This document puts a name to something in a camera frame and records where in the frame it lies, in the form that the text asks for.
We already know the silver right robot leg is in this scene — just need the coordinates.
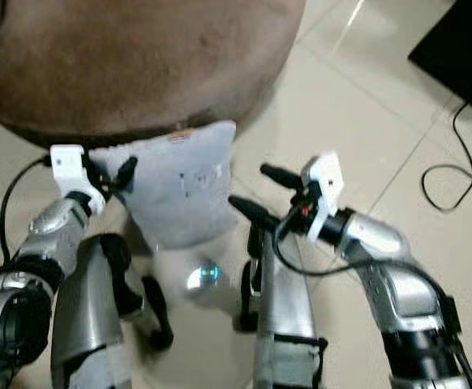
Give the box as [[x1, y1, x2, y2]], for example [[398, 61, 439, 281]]
[[236, 223, 331, 389]]

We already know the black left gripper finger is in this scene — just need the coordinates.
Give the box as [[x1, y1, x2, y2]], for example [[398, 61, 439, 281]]
[[113, 156, 139, 191]]

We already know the silver left robot leg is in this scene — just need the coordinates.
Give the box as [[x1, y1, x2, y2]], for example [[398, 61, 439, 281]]
[[49, 231, 177, 389]]

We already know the light grey pillow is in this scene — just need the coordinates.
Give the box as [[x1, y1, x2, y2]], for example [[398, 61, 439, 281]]
[[86, 120, 238, 251]]

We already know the brown fabric sofa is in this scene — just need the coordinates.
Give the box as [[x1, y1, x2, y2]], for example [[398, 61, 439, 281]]
[[0, 0, 307, 152]]

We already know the black box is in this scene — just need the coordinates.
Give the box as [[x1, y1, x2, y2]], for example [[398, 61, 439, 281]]
[[408, 0, 472, 87]]

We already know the black looped floor cable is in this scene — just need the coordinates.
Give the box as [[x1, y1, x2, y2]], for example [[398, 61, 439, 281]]
[[421, 97, 472, 214]]

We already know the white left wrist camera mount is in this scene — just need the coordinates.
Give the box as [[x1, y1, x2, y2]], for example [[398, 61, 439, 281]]
[[49, 144, 99, 215]]

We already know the silver robot leg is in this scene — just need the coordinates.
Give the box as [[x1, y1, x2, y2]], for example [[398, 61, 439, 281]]
[[236, 223, 331, 389], [49, 231, 177, 389]]

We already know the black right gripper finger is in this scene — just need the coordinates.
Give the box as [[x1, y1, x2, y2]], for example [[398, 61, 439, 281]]
[[228, 194, 284, 234], [260, 163, 308, 193]]

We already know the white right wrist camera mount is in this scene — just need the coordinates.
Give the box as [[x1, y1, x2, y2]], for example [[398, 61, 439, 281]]
[[301, 152, 345, 242]]

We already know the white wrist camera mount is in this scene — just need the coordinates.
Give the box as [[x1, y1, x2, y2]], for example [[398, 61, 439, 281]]
[[49, 144, 99, 215], [301, 152, 345, 242]]

